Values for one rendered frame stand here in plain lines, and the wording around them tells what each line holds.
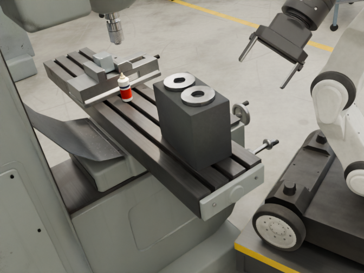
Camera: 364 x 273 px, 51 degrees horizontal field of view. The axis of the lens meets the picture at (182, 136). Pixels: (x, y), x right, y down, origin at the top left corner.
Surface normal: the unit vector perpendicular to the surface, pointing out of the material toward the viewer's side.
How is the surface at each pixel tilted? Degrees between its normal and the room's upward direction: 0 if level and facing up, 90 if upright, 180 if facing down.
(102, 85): 90
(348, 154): 90
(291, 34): 55
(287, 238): 90
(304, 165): 0
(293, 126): 0
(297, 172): 0
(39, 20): 90
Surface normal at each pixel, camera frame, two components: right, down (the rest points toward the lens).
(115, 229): 0.58, 0.43
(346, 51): -0.57, 0.54
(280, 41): -0.14, 0.03
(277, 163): -0.11, -0.80
